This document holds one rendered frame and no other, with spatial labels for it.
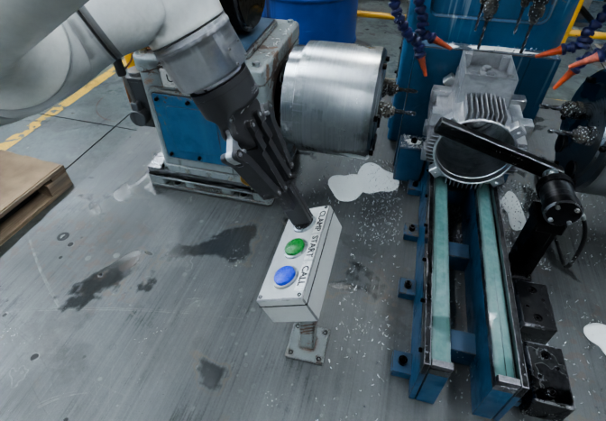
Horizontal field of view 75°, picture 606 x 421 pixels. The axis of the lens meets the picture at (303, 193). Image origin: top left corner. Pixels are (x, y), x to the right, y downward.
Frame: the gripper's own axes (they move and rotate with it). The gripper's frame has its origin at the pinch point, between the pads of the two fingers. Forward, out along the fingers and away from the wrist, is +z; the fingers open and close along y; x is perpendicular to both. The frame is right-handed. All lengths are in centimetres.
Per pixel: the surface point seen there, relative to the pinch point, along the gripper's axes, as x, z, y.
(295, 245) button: -0.4, 3.3, -5.2
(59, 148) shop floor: 221, 15, 122
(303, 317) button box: -1.7, 8.0, -13.5
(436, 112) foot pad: -17.0, 11.3, 36.0
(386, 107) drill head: -7.9, 7.2, 35.7
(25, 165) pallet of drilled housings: 202, 8, 88
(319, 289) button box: -3.5, 7.3, -9.9
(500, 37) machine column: -32, 12, 64
